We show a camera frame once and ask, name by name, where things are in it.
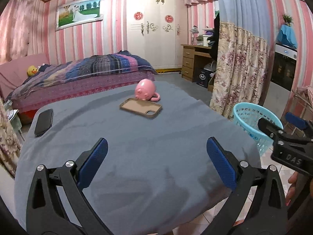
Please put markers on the floral curtain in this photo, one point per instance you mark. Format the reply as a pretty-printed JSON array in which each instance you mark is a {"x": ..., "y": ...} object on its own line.
[{"x": 241, "y": 69}]

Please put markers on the metal wire rack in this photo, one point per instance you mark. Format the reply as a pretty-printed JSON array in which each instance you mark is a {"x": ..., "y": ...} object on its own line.
[{"x": 299, "y": 106}]

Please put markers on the blue cloth on dispenser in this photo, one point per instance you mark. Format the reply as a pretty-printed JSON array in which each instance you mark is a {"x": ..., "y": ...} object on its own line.
[{"x": 286, "y": 36}]

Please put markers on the desk lamp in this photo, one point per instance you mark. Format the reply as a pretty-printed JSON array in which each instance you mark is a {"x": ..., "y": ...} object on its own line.
[{"x": 194, "y": 31}]

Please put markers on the black white water dispenser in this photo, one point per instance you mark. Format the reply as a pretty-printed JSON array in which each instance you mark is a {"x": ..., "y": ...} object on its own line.
[{"x": 282, "y": 77}]

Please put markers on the pink cloth on rack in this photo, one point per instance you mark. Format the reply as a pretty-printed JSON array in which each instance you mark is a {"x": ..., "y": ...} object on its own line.
[{"x": 307, "y": 91}]

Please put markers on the framed wedding picture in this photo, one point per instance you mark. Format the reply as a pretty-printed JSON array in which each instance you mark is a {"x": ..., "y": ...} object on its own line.
[{"x": 78, "y": 12}]

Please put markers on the small side stool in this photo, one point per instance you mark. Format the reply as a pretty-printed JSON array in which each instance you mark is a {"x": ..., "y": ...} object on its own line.
[{"x": 13, "y": 116}]

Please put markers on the wooden desk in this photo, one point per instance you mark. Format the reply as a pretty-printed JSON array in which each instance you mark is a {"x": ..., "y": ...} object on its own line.
[{"x": 195, "y": 58}]

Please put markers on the bed with plaid quilt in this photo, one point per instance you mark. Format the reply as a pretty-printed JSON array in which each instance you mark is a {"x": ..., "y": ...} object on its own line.
[{"x": 79, "y": 78}]

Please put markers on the white wardrobe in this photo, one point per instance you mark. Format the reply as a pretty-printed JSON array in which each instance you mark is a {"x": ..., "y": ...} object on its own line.
[{"x": 156, "y": 29}]

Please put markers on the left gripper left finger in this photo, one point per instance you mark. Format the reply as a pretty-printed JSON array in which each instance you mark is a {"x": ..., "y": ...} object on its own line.
[{"x": 45, "y": 211}]

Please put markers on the blue plastic waste basket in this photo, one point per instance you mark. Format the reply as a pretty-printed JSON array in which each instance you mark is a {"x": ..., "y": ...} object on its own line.
[{"x": 247, "y": 115}]

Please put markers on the yellow plush duck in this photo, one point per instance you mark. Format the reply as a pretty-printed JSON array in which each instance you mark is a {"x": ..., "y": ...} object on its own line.
[{"x": 32, "y": 70}]

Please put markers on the grey blue table cloth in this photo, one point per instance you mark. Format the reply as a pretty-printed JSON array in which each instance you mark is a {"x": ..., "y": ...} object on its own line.
[{"x": 157, "y": 174}]

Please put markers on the pink pig mug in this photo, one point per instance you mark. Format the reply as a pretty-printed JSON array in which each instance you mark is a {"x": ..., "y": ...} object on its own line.
[{"x": 146, "y": 90}]

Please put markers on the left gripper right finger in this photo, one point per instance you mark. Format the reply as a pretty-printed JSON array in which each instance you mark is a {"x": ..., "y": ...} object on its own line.
[{"x": 256, "y": 204}]

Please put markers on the black phone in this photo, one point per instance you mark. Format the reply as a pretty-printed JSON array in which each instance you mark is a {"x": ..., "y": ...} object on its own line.
[{"x": 44, "y": 122}]

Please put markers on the small potted plant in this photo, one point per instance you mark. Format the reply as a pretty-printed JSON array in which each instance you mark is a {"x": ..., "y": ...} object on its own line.
[{"x": 288, "y": 20}]

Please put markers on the pink headboard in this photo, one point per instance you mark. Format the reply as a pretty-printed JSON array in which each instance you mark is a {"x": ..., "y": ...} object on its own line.
[{"x": 14, "y": 73}]

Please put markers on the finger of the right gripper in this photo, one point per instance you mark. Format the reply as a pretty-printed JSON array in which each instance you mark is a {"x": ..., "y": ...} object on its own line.
[
  {"x": 296, "y": 121},
  {"x": 269, "y": 128}
]

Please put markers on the black box under desk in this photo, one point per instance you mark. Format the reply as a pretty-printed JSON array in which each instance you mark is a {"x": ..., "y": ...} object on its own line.
[{"x": 204, "y": 77}]

